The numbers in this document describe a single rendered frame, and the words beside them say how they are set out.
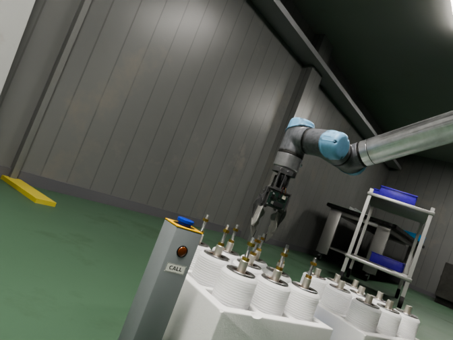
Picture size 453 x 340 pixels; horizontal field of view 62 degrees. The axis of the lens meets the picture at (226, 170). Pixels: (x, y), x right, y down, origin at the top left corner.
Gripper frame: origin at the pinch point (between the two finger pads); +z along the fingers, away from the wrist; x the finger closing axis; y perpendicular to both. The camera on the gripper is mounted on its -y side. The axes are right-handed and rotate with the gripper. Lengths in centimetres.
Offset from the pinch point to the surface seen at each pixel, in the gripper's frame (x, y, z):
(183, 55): -92, -207, -107
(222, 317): -4.6, 27.2, 17.9
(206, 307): -8.3, 23.2, 18.2
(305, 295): 16.0, 8.6, 10.3
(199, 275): -12.2, 11.3, 14.8
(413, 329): 63, -22, 13
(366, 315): 40.8, -9.2, 12.1
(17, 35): -147, -82, -46
